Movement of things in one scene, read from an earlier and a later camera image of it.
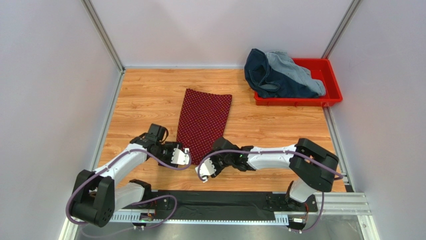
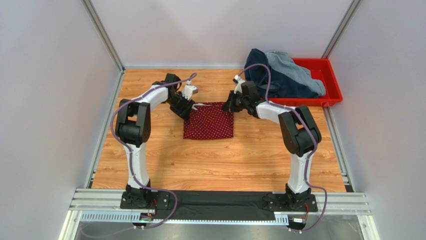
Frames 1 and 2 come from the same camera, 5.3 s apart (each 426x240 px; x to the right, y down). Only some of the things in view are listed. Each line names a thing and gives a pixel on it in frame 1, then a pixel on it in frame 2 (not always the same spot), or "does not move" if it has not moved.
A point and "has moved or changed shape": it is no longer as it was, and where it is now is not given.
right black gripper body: x=219 y=160 to x=231 y=103
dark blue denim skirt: x=268 y=84 does not move
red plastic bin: x=321 y=69 does not move
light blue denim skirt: x=282 y=62 does not move
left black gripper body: x=165 y=150 to x=179 y=102
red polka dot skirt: x=202 y=122 has moved or changed shape
